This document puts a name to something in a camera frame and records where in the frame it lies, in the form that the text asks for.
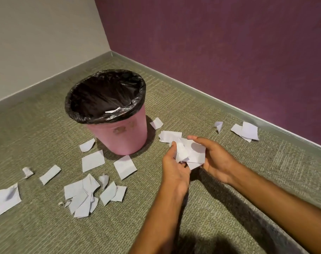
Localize person's left hand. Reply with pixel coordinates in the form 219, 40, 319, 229
161, 141, 192, 195

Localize person's right hand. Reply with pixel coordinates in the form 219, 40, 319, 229
187, 135, 241, 185

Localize white paper bundle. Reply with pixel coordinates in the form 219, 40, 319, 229
172, 137, 206, 171

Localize person's left forearm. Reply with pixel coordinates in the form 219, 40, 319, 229
129, 188, 189, 254

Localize person's right forearm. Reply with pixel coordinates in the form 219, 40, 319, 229
229, 165, 321, 254

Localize grey skirting board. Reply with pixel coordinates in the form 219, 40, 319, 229
111, 51, 321, 170
0, 51, 113, 117

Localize pink plastic waste bin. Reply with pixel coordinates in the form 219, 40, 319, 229
85, 103, 149, 156

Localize scattered white paper scraps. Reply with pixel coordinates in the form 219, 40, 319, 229
0, 117, 260, 222

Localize black plastic bin liner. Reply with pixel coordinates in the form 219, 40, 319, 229
65, 69, 147, 125

